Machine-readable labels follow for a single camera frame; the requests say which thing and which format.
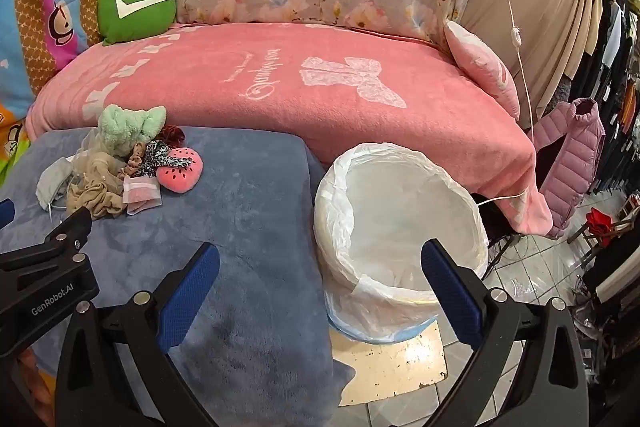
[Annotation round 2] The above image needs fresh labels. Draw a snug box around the green fluffy scrunchie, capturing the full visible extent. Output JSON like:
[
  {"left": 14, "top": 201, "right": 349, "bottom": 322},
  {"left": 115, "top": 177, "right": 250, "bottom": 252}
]
[{"left": 97, "top": 104, "right": 167, "bottom": 156}]

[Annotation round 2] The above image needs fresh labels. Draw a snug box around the colourful cartoon printed blanket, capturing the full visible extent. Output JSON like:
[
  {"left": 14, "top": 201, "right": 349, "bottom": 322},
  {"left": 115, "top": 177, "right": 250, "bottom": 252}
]
[{"left": 0, "top": 0, "right": 123, "bottom": 172}]

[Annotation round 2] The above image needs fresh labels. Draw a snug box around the beige floor board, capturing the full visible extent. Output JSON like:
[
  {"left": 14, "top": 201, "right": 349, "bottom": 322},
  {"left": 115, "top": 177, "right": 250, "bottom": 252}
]
[{"left": 330, "top": 322, "right": 448, "bottom": 408}]

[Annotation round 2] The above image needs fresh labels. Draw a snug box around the white cable with switch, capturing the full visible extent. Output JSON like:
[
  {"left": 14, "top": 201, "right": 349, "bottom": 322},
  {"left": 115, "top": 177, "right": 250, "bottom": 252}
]
[{"left": 476, "top": 0, "right": 543, "bottom": 208}]

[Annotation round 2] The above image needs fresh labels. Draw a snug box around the black folding chair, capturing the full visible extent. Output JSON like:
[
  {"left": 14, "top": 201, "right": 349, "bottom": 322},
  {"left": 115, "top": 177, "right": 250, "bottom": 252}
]
[{"left": 472, "top": 194, "right": 526, "bottom": 280}]

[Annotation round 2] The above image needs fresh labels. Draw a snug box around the red cloth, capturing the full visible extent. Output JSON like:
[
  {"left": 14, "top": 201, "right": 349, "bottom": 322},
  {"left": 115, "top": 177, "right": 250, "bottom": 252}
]
[{"left": 585, "top": 207, "right": 616, "bottom": 235}]

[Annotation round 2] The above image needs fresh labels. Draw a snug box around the sheer beige scrunchie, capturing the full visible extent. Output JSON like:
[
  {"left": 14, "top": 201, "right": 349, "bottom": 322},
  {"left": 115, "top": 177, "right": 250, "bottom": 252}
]
[{"left": 72, "top": 129, "right": 113, "bottom": 168}]

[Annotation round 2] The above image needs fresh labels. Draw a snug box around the pink pillow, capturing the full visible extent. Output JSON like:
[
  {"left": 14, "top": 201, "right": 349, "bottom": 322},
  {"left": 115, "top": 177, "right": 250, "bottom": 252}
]
[{"left": 444, "top": 19, "right": 522, "bottom": 122}]

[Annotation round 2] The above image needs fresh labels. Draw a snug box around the bin with white plastic liner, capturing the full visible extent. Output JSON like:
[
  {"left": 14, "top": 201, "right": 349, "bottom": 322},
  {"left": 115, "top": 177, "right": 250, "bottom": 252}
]
[{"left": 313, "top": 143, "right": 490, "bottom": 348}]

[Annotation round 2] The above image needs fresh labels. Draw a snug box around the pink puffer vest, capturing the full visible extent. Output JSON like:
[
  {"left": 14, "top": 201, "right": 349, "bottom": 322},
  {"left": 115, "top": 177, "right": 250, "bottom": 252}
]
[{"left": 532, "top": 98, "right": 607, "bottom": 239}]

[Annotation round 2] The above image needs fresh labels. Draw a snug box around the leopard print scrunchie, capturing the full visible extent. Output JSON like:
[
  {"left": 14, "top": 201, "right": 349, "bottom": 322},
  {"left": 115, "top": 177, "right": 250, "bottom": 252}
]
[{"left": 140, "top": 141, "right": 193, "bottom": 178}]

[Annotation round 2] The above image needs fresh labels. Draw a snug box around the green check mark cushion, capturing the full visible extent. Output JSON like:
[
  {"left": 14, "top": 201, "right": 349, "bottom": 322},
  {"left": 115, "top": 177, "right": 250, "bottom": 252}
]
[{"left": 97, "top": 0, "right": 178, "bottom": 45}]

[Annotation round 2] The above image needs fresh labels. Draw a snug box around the blue-grey plush blanket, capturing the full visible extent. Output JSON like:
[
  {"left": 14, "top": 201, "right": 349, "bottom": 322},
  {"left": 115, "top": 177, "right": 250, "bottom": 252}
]
[{"left": 0, "top": 127, "right": 351, "bottom": 427}]

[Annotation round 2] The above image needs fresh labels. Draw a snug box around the beige stocking cloth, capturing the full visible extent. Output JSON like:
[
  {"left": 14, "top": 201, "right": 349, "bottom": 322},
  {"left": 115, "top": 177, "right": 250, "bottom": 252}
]
[{"left": 65, "top": 164, "right": 128, "bottom": 220}]

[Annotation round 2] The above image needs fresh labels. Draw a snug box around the dark red scrunchie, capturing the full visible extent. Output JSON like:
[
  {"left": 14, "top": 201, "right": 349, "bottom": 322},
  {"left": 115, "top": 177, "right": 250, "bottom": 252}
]
[{"left": 159, "top": 124, "right": 187, "bottom": 146}]

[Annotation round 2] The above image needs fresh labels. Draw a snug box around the pink strawberry plush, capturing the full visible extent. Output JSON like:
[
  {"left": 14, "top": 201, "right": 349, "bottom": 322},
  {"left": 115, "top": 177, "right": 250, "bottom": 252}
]
[{"left": 156, "top": 147, "right": 205, "bottom": 194}]

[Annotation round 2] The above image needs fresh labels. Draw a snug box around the row of hanging clothes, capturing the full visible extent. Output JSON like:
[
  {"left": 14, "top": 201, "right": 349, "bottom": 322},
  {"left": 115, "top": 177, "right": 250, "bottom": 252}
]
[{"left": 580, "top": 0, "right": 640, "bottom": 208}]

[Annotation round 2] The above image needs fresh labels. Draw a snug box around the pink and white packet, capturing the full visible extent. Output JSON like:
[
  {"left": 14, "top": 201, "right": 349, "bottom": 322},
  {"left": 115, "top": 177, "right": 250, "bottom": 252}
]
[{"left": 122, "top": 177, "right": 162, "bottom": 216}]

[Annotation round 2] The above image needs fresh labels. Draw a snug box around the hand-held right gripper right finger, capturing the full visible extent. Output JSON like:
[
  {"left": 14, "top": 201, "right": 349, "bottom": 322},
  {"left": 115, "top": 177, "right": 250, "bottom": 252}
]
[{"left": 420, "top": 238, "right": 591, "bottom": 427}]

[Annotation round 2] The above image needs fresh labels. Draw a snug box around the pink bow print blanket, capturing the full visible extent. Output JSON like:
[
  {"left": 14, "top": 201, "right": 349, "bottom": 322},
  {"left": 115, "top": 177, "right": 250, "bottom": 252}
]
[{"left": 25, "top": 21, "right": 553, "bottom": 238}]

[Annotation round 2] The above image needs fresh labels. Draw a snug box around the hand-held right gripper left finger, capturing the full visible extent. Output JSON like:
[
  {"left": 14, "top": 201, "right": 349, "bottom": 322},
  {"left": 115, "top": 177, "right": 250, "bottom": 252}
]
[{"left": 54, "top": 242, "right": 222, "bottom": 427}]

